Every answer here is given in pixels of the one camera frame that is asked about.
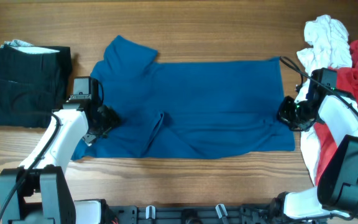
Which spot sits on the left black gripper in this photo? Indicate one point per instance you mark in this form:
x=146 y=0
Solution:
x=111 y=119

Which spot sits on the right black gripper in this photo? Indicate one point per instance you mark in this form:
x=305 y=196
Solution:
x=283 y=115

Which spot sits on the blue polo shirt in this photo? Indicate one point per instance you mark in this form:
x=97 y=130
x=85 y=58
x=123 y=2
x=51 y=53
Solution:
x=187 y=110

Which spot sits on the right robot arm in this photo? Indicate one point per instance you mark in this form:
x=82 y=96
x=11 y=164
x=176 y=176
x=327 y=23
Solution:
x=336 y=194

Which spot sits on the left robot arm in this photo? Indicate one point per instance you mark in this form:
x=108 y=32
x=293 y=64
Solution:
x=37 y=190

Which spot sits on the white t-shirt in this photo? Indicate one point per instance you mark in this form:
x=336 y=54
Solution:
x=329 y=47

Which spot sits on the folded black garment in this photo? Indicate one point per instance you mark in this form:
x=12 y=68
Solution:
x=32 y=85

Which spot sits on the white garment under black stack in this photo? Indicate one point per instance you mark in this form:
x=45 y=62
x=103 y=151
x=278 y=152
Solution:
x=27 y=48

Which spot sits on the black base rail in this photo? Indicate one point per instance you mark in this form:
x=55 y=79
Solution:
x=218 y=214

